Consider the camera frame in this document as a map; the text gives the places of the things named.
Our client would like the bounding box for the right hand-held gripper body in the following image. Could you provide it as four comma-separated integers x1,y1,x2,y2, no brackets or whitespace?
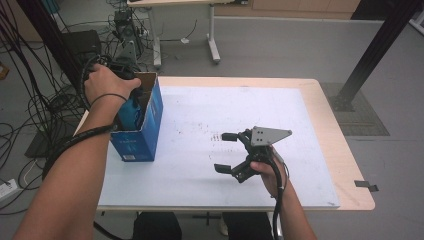
233,126,293,184

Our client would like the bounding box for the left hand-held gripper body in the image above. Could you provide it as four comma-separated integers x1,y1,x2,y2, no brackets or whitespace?
106,39,141,81

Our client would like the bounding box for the blue bottle with white cap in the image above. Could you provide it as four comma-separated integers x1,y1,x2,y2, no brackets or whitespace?
118,96,146,132

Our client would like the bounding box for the blue cardboard box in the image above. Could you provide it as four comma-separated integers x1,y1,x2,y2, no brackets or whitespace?
109,71,164,163

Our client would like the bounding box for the person's left hand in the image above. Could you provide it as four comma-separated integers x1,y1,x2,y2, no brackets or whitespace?
83,63,143,108

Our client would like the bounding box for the person's right hand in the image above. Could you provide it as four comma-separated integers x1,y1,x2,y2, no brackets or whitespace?
249,151,289,199

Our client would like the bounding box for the white foam board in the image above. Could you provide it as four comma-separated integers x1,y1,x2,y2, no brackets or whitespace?
98,85,341,208

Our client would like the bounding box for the black wrist band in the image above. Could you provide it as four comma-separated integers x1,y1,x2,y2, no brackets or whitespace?
89,93,128,108

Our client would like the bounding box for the black box case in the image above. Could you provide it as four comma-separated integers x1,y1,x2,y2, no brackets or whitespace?
59,29,103,68

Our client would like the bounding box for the light wooden table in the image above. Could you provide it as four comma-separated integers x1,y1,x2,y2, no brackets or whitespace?
73,75,376,240

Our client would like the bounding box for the person's right leg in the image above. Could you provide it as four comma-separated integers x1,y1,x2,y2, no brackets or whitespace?
221,211,274,240

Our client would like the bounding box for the person's leg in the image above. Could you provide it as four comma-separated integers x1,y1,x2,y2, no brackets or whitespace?
133,211,183,240
221,211,274,240

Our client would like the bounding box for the person's left leg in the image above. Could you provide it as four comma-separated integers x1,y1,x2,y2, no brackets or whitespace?
133,211,183,240

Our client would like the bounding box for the white desk with metal legs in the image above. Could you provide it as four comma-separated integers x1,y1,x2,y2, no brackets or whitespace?
126,0,249,69

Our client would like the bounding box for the grey floor mat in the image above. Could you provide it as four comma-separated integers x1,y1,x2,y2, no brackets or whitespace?
321,82,390,137

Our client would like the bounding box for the long black tape strip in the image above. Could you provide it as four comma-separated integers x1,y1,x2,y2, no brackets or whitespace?
353,179,380,193

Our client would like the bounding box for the white power strip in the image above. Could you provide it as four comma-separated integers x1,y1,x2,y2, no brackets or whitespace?
0,178,18,203

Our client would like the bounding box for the thin grey wrist cord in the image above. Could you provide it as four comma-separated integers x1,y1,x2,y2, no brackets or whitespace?
272,148,290,193

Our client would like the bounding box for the black sleeved right gripper cable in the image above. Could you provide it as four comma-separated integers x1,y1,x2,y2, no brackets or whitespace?
266,154,284,240

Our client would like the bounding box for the black sleeved gripper cable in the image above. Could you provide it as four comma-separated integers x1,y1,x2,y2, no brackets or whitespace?
266,154,284,240
41,54,126,240

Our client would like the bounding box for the black sleeved left gripper cable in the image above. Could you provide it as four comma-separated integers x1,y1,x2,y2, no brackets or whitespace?
41,54,126,240

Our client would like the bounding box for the black slanted aluminium post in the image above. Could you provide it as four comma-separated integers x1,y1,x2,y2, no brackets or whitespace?
16,0,94,98

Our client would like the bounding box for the tangle of black floor cables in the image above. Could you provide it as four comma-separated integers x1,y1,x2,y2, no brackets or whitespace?
0,0,151,216

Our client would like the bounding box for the black aluminium post with foot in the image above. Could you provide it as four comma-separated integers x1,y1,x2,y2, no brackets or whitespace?
329,0,424,113

